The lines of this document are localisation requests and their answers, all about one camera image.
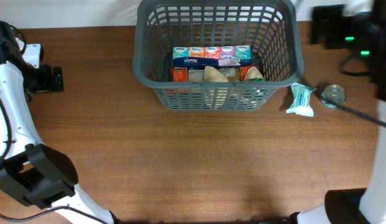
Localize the grey plastic laundry basket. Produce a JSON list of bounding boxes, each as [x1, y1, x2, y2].
[[133, 0, 304, 111]]

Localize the tissue multipack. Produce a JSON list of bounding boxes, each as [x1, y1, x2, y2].
[[172, 45, 252, 68]]

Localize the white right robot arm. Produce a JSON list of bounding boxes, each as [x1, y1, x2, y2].
[[55, 101, 386, 223]]

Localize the light green packet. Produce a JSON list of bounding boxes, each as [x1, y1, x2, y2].
[[286, 83, 315, 117]]

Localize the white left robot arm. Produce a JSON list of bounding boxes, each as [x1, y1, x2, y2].
[[0, 21, 120, 223]]

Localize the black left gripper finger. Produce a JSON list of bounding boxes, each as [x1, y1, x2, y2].
[[53, 67, 64, 92], [39, 65, 53, 92]]

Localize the silver tin can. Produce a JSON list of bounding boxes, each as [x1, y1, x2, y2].
[[321, 85, 346, 109]]

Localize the beige paper bag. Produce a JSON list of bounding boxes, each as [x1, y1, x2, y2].
[[204, 65, 266, 108]]

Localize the orange pasta package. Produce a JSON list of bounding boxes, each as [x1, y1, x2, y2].
[[171, 65, 264, 82]]

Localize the green lidded glass jar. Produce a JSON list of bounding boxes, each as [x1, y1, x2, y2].
[[242, 78, 268, 110]]

